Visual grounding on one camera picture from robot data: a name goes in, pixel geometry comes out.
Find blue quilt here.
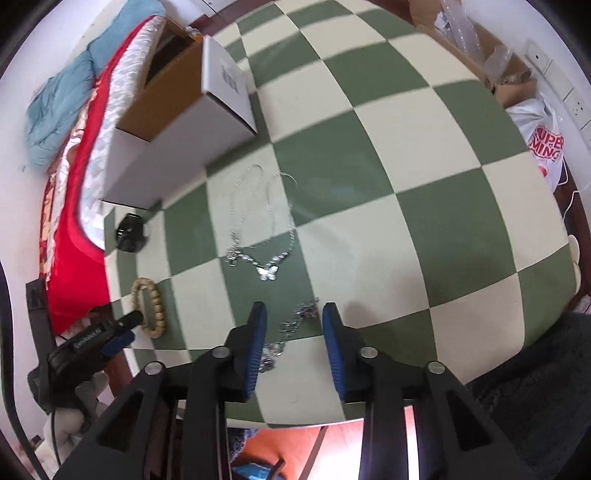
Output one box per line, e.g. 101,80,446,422
24,1,166,171

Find brown cardboard box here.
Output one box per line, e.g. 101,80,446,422
409,0,538,108

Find white red plastic bag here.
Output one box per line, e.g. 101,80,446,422
506,94,565,192

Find silver butterfly necklace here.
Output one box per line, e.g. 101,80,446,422
224,164,299,282

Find silver chain bracelet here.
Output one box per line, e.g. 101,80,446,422
257,297,321,374

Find red bed cover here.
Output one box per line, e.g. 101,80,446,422
40,15,165,335

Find white cardboard jewelry box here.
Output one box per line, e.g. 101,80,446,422
105,35,257,209

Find black wristband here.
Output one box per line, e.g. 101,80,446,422
115,213,148,253

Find green white checkered tablecloth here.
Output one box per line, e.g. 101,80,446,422
102,0,581,425

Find wooden bead bracelet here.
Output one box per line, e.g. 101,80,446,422
130,277,167,340

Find white wall socket strip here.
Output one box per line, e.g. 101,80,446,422
525,40,590,148

